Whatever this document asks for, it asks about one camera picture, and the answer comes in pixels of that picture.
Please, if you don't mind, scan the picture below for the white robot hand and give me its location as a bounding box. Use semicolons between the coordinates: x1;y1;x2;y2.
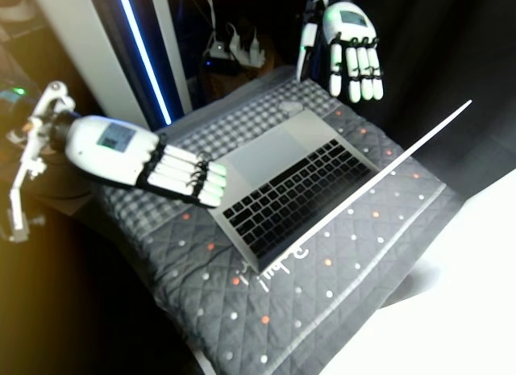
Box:
63;115;228;209
296;0;385;104

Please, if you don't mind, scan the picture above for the silver laptop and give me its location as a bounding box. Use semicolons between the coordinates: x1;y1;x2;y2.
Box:
209;99;473;273

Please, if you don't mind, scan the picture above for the white power strip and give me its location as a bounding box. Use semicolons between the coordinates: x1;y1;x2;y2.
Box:
202;22;267;69

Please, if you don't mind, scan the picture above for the white pillar with blue light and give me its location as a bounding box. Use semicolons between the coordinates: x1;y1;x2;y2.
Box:
30;0;193;130

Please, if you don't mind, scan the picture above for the grey quilt with dots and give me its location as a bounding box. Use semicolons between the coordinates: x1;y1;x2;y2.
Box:
86;66;464;375

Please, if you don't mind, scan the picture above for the white cable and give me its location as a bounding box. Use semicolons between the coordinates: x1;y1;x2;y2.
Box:
199;0;221;49

